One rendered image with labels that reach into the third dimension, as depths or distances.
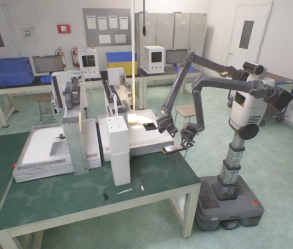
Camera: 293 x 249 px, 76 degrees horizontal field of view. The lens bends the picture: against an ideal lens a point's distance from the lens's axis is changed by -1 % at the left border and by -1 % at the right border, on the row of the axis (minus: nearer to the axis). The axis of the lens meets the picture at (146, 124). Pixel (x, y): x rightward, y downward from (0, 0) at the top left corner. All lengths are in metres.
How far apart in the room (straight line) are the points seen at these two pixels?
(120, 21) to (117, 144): 4.75
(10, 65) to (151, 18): 3.35
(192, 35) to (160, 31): 0.97
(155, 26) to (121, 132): 4.54
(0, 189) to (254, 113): 1.95
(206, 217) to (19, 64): 3.82
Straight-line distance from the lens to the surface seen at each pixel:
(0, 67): 4.35
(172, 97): 1.45
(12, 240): 1.63
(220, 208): 2.11
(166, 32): 5.66
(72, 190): 1.57
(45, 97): 4.24
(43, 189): 1.65
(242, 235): 2.33
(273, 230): 2.51
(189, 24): 5.94
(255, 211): 2.23
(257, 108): 1.61
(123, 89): 2.00
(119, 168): 1.40
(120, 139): 1.26
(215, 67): 1.67
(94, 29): 5.68
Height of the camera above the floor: 1.85
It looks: 30 degrees down
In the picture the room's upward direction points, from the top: straight up
